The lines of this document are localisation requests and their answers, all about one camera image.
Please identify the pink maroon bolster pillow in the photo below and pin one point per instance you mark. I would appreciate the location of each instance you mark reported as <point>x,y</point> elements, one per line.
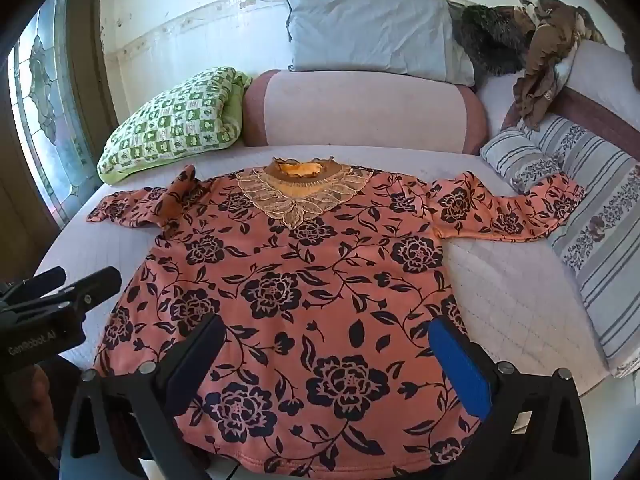
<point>600,90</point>
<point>360,110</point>

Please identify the white quilted bed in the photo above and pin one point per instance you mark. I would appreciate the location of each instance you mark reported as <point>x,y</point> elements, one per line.
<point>500,285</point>

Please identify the stained glass window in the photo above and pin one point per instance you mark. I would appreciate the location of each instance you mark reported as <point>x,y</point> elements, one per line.
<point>45,110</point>

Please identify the green white patterned pillow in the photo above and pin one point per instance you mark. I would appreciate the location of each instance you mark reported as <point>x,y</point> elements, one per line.
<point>170,125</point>

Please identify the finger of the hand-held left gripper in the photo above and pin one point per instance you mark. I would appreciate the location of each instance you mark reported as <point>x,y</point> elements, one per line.
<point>95,282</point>
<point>47,276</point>

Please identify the grey pillow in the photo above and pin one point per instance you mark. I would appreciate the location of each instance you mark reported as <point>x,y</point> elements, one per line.
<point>370,30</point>

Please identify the orange black floral shirt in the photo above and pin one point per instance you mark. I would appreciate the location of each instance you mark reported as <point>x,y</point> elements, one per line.
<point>320,285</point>

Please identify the brown crumpled clothes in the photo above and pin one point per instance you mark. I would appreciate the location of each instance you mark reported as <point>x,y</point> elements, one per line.
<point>542,55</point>

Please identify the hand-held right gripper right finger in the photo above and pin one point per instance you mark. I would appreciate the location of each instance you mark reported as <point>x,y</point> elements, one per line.
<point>460,370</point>

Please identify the dark fuzzy cloth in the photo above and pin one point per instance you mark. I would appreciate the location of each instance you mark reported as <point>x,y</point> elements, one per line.
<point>492,40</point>

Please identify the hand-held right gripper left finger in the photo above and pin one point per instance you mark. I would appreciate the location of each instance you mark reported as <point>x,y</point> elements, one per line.
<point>192,366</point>

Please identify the large striped floral pillow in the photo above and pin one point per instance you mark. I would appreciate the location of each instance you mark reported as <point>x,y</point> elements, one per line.
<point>600,240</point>

